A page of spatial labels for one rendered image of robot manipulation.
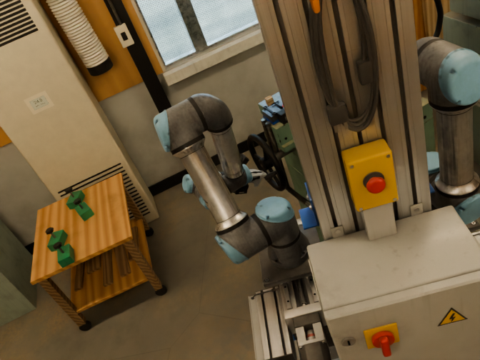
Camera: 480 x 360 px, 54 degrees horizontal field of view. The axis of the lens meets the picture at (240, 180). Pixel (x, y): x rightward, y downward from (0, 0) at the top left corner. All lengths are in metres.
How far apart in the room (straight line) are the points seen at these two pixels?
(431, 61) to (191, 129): 0.69
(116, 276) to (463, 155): 2.14
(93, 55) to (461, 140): 2.21
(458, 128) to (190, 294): 1.95
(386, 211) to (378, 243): 0.08
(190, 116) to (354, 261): 0.67
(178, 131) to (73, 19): 1.62
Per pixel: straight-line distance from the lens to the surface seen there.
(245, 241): 1.48
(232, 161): 1.65
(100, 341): 2.94
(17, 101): 2.96
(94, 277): 3.03
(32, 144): 3.07
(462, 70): 1.18
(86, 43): 2.95
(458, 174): 1.39
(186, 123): 1.43
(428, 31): 3.62
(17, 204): 3.64
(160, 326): 2.79
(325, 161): 0.96
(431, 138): 2.37
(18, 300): 3.38
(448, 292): 1.01
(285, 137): 2.05
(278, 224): 1.49
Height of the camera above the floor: 2.04
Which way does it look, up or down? 37 degrees down
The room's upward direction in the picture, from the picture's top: 22 degrees counter-clockwise
